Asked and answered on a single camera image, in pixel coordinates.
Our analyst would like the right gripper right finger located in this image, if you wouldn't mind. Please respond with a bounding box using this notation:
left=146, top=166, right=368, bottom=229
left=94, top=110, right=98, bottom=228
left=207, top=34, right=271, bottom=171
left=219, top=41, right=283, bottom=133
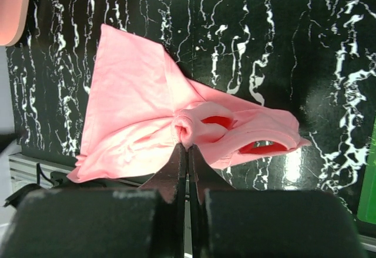
left=187, top=145, right=235, bottom=257

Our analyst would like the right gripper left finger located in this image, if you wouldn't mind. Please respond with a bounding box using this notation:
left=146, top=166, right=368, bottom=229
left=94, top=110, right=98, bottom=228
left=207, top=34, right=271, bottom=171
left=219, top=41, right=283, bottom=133
left=141, top=143, right=187, bottom=257

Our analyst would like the light pink t-shirt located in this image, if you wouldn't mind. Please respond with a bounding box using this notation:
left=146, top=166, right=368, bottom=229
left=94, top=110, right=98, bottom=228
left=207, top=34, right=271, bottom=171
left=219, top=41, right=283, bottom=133
left=68, top=24, right=310, bottom=183

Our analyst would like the green cutting mat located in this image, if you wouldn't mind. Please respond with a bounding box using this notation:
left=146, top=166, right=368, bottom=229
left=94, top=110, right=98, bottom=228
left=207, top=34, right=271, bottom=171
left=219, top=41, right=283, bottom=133
left=357, top=123, right=375, bottom=225

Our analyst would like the pink three-tier wooden shelf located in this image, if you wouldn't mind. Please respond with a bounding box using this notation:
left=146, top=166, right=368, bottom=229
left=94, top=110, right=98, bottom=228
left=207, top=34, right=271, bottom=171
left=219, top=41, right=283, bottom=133
left=0, top=0, right=29, bottom=46

